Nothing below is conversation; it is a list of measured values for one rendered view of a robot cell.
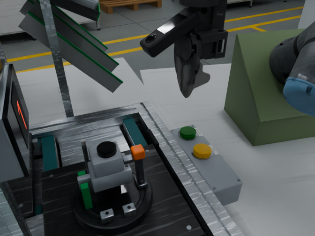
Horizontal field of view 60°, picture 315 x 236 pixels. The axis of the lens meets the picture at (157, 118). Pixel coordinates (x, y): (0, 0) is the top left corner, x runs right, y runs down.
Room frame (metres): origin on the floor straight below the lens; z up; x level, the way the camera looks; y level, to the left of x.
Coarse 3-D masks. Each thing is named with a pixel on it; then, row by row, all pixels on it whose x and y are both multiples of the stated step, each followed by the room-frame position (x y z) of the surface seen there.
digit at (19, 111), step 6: (12, 96) 0.23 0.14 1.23; (18, 96) 0.26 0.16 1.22; (12, 102) 0.22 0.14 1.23; (18, 102) 0.25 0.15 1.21; (18, 108) 0.24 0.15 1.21; (18, 114) 0.23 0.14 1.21; (24, 114) 0.26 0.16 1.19; (18, 120) 0.22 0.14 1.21; (24, 120) 0.25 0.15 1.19; (24, 126) 0.24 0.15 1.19; (24, 132) 0.23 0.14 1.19; (24, 138) 0.22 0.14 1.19
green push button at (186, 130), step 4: (184, 128) 0.53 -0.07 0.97; (188, 128) 0.53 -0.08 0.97; (192, 128) 0.53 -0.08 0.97; (180, 132) 0.52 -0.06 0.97; (184, 132) 0.51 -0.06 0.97; (188, 132) 0.51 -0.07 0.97; (192, 132) 0.51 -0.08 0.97; (184, 136) 0.50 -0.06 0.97; (188, 136) 0.50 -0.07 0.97; (192, 136) 0.50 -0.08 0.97
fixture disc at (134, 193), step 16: (144, 176) 0.36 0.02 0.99; (80, 192) 0.32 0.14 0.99; (96, 192) 0.32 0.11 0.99; (128, 192) 0.32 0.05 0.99; (144, 192) 0.32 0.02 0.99; (80, 208) 0.28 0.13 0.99; (96, 208) 0.28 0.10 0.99; (112, 208) 0.28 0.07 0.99; (144, 208) 0.28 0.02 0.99; (80, 224) 0.27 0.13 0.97; (96, 224) 0.25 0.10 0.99; (112, 224) 0.25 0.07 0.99; (128, 224) 0.26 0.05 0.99
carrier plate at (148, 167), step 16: (144, 160) 0.42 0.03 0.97; (160, 160) 0.42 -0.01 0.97; (48, 176) 0.37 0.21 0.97; (64, 176) 0.37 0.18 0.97; (160, 176) 0.37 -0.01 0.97; (48, 192) 0.33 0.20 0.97; (64, 192) 0.33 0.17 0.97; (160, 192) 0.33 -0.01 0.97; (176, 192) 0.33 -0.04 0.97; (48, 208) 0.30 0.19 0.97; (64, 208) 0.30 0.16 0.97; (160, 208) 0.30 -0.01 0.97; (176, 208) 0.30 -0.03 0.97; (48, 224) 0.27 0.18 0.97; (64, 224) 0.27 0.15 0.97; (144, 224) 0.27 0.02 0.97; (160, 224) 0.27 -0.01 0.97; (176, 224) 0.27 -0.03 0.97; (192, 224) 0.27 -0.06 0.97
